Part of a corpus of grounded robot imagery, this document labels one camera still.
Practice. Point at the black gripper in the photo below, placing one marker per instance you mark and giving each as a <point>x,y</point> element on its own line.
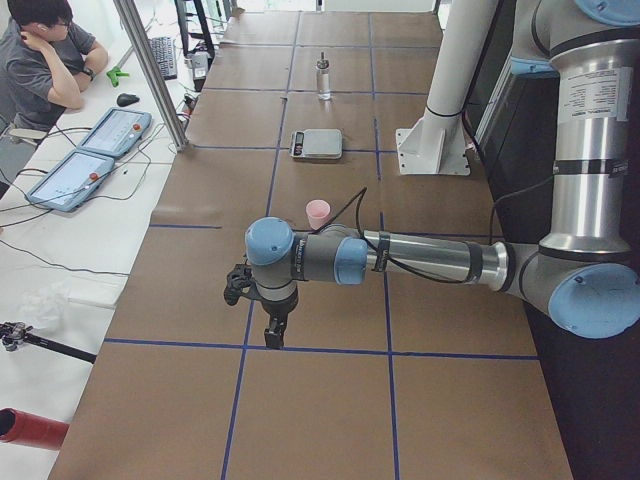
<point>278,309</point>

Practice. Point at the pink plastic cup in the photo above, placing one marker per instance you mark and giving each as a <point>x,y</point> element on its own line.
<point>318,213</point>

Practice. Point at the glass sauce bottle metal cap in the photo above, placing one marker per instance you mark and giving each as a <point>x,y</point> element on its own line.
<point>323,77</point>

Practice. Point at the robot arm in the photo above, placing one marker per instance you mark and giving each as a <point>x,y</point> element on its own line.
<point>578,273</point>

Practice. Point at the digital kitchen scale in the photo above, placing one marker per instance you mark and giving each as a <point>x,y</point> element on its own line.
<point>321,144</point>

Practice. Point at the lower blue teach pendant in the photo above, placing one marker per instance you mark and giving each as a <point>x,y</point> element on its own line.
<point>71,182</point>

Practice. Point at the blue teach pendant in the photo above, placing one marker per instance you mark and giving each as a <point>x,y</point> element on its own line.
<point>71,182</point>
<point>117,131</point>

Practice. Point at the upper blue teach pendant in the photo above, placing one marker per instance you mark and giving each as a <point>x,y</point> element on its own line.
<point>117,131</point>

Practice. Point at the black tripod rod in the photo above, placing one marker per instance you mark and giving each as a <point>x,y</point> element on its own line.
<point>15,334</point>

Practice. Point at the red tube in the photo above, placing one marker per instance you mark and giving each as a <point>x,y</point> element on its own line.
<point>27,429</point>

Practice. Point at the black computer mouse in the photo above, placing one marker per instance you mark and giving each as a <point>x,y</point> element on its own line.
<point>125,99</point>

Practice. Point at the green clamp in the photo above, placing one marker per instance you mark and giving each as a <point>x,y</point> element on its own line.
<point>115,74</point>

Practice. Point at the black keyboard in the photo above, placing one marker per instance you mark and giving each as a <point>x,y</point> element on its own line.
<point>163,50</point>

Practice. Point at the seated person grey shirt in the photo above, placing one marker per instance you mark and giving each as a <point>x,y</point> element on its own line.
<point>47,62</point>

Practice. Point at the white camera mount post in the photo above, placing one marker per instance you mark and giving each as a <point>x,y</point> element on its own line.
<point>435,145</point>

